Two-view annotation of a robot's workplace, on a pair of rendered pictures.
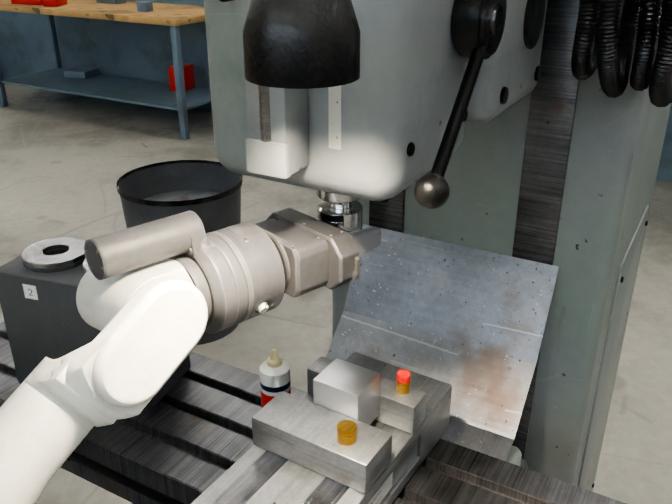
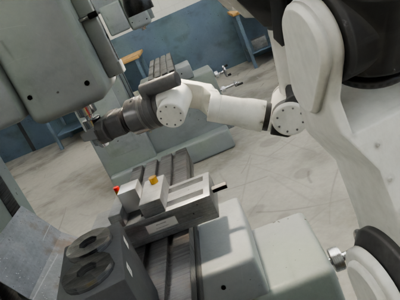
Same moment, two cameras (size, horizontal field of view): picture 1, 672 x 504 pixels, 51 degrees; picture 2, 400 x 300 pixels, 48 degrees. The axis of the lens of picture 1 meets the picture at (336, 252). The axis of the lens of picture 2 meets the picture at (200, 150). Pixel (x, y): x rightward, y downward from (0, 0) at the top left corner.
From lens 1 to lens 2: 1.44 m
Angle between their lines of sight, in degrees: 102
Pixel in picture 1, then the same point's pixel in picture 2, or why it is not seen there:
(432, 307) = (33, 255)
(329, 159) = not seen: hidden behind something
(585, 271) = (24, 200)
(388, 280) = (15, 268)
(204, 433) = (156, 267)
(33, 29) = not seen: outside the picture
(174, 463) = (181, 256)
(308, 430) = (156, 188)
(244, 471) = (180, 202)
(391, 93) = not seen: hidden behind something
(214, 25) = (81, 36)
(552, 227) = (9, 191)
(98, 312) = (186, 99)
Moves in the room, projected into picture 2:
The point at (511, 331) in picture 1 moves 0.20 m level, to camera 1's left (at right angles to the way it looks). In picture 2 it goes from (47, 232) to (62, 253)
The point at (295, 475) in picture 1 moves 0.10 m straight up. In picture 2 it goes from (172, 196) to (157, 164)
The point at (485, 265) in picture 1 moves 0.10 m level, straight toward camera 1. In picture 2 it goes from (15, 226) to (48, 209)
